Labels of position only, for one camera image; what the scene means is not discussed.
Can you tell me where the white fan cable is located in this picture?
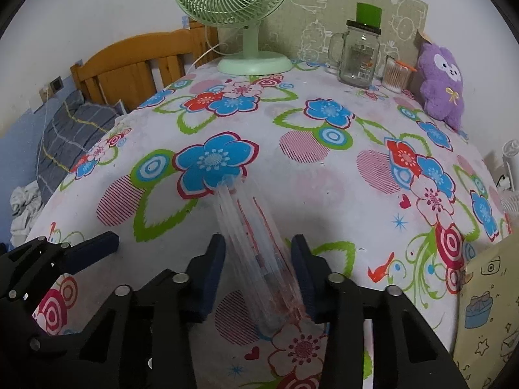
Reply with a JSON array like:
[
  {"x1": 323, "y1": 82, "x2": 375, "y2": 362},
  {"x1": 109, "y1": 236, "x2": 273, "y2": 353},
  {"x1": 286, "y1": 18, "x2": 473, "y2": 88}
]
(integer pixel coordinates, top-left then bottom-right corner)
[{"x1": 190, "y1": 42, "x2": 223, "y2": 70}]

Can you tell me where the cotton swab container orange lid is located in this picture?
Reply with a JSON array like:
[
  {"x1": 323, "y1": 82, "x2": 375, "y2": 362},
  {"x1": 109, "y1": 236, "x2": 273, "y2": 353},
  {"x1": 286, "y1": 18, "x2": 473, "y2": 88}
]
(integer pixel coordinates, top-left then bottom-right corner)
[{"x1": 381, "y1": 55, "x2": 418, "y2": 92}]

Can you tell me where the clear pink printed packet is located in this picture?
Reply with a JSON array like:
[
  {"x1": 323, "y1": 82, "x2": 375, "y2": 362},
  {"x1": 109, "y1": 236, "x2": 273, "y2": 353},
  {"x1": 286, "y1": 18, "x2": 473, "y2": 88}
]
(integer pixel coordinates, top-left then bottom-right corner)
[{"x1": 214, "y1": 176, "x2": 307, "y2": 335}]

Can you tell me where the purple bunny plush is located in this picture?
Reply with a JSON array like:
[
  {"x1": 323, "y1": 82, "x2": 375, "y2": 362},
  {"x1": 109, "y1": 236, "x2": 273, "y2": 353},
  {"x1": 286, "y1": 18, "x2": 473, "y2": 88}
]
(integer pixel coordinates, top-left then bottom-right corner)
[{"x1": 417, "y1": 42, "x2": 465, "y2": 131}]

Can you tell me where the grey plaid pillow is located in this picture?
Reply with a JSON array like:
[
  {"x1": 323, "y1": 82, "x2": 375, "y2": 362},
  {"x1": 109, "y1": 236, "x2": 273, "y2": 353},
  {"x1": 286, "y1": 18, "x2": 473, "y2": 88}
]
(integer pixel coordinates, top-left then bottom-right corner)
[{"x1": 36, "y1": 89, "x2": 123, "y2": 204}]

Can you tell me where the floral tablecloth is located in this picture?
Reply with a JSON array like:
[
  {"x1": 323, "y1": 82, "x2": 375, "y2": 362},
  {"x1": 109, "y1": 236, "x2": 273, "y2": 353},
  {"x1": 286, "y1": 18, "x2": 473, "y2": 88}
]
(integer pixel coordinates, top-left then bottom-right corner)
[{"x1": 24, "y1": 59, "x2": 516, "y2": 389}]

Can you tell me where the white circulator fan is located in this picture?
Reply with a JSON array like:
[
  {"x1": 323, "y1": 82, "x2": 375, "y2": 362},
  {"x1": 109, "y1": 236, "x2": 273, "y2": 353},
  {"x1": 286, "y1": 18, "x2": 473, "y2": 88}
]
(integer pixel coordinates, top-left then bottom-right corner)
[{"x1": 492, "y1": 139, "x2": 519, "y2": 216}]

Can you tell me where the white crumpled cloth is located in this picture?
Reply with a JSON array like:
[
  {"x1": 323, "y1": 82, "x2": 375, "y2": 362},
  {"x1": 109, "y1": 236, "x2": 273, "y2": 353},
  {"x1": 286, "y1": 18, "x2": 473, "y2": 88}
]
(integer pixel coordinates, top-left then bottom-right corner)
[{"x1": 10, "y1": 182, "x2": 46, "y2": 249}]

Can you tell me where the glass mug jar green lid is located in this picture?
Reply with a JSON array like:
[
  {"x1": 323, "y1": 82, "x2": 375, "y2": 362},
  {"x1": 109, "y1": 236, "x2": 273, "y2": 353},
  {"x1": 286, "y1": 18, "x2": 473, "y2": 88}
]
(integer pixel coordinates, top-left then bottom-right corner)
[{"x1": 327, "y1": 2, "x2": 384, "y2": 86}]

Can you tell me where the green patterned board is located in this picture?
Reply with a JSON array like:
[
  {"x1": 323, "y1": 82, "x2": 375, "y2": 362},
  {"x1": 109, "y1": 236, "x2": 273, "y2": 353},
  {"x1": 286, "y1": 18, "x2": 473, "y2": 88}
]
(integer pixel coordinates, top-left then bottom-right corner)
[{"x1": 259, "y1": 0, "x2": 429, "y2": 78}]

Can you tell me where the wooden headboard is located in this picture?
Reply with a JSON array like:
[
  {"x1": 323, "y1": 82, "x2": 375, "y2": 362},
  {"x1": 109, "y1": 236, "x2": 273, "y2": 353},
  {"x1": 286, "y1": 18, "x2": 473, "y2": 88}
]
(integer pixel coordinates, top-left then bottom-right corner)
[{"x1": 70, "y1": 22, "x2": 220, "y2": 115}]

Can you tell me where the yellow printed fabric storage box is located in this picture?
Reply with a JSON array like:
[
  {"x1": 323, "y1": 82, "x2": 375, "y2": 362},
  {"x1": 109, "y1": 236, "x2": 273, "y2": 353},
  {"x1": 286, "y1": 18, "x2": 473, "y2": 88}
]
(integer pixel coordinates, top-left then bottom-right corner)
[{"x1": 452, "y1": 235, "x2": 519, "y2": 389}]

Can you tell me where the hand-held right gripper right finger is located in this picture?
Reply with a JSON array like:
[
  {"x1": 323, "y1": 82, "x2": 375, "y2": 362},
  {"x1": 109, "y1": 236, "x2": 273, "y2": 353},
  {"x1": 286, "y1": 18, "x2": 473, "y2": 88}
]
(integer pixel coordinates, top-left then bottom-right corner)
[{"x1": 291, "y1": 234, "x2": 468, "y2": 389}]

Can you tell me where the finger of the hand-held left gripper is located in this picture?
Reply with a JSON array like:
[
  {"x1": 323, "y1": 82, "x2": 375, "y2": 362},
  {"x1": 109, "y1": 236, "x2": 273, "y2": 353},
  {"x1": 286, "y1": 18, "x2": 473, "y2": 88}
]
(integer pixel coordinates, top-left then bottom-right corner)
[
  {"x1": 28, "y1": 324, "x2": 88, "y2": 359},
  {"x1": 56, "y1": 231, "x2": 120, "y2": 275}
]

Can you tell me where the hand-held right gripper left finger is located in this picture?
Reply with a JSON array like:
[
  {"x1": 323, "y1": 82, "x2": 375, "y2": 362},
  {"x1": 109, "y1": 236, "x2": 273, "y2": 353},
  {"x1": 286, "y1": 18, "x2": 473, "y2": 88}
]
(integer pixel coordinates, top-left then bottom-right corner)
[{"x1": 61, "y1": 234, "x2": 226, "y2": 389}]

